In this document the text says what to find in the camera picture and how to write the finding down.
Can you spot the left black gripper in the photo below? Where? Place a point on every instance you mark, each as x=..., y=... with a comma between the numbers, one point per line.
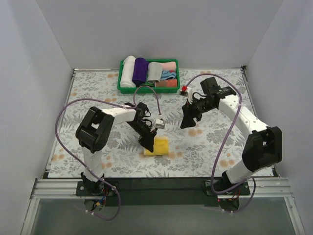
x=148, y=135

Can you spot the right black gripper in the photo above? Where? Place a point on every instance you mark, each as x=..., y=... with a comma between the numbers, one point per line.
x=190, y=111

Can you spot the yellow towel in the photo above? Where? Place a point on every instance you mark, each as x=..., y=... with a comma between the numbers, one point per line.
x=161, y=147

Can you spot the grey towel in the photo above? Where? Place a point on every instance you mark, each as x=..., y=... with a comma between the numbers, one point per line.
x=154, y=72

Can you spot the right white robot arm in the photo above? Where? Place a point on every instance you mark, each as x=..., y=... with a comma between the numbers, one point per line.
x=263, y=147

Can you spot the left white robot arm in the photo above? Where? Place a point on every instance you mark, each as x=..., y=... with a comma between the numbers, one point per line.
x=94, y=131

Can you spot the floral table mat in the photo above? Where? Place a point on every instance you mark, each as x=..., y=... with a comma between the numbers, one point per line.
x=194, y=152

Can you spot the brown rolled towel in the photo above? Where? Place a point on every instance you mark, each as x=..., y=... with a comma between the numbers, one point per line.
x=172, y=83

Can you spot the blue patterned rolled towel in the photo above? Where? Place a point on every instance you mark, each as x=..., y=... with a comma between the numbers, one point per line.
x=168, y=75

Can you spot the green plastic tray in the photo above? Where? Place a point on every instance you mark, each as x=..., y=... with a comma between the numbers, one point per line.
x=145, y=90

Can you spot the green rolled towel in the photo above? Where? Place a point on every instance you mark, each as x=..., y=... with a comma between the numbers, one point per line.
x=148, y=84

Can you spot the pink rolled towel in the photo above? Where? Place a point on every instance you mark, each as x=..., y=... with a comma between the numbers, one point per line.
x=169, y=66

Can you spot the white rolled towel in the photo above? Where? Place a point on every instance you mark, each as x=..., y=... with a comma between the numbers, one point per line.
x=127, y=73

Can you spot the purple rolled towel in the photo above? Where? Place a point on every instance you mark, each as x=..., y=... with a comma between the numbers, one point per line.
x=140, y=71

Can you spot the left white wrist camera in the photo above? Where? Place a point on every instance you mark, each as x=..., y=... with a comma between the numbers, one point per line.
x=159, y=123

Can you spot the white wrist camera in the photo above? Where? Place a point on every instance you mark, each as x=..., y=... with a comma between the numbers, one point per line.
x=159, y=123
x=187, y=92

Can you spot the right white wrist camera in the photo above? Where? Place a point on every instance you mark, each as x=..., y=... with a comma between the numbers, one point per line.
x=187, y=92

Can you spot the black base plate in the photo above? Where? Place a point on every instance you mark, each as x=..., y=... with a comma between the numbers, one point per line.
x=164, y=191

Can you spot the aluminium frame rail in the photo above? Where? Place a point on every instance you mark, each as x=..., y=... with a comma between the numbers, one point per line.
x=266, y=187

